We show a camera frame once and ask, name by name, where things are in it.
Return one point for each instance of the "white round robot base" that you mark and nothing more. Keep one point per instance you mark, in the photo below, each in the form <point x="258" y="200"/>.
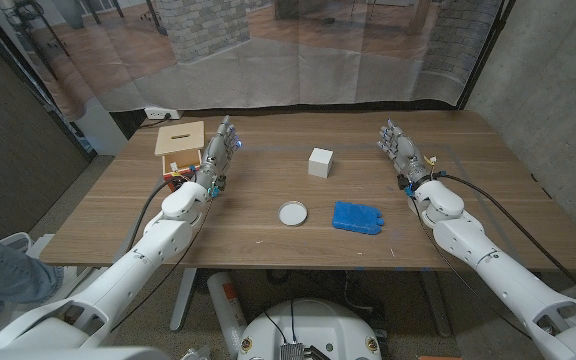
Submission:
<point x="313" y="325"/>

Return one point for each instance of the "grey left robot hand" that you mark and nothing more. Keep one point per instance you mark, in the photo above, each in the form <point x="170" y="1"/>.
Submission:
<point x="215" y="157"/>

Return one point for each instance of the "wooden box with slot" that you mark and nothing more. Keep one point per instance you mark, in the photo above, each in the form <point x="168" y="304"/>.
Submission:
<point x="179" y="137"/>

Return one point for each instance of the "white round jar lid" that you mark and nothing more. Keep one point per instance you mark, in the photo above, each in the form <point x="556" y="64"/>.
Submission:
<point x="292" y="213"/>

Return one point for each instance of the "white cylinder with orange label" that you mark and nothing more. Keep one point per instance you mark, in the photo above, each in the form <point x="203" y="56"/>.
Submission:
<point x="225" y="305"/>

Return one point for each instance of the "white power strip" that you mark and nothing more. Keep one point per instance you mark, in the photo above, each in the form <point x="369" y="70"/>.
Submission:
<point x="160" y="113"/>

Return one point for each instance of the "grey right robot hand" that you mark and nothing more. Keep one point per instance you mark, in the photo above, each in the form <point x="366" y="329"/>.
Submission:
<point x="405" y="152"/>

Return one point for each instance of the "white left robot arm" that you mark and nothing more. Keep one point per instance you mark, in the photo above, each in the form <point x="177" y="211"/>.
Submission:
<point x="133" y="265"/>

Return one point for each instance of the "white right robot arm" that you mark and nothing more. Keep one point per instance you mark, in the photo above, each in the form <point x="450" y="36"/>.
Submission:
<point x="508" y="285"/>

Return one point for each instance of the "person leg in jeans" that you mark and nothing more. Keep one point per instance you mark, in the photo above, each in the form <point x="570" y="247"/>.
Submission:
<point x="3" y="275"/>

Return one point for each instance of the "white floor platform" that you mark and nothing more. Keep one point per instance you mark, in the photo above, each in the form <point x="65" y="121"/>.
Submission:
<point x="43" y="245"/>

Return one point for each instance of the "red-fronted wooden drawer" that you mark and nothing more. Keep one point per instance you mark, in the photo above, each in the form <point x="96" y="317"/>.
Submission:
<point x="183" y="161"/>

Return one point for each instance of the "black backdrop stand pole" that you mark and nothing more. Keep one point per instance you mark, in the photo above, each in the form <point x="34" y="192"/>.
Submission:
<point x="485" y="55"/>

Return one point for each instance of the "white cube box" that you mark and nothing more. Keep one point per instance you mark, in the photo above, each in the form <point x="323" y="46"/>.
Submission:
<point x="320" y="162"/>

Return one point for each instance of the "blue ice pack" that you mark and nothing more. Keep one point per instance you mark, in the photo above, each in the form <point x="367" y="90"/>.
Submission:
<point x="357" y="217"/>

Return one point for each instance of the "printed room backdrop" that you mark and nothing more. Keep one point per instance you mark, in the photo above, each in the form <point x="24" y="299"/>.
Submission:
<point x="293" y="60"/>

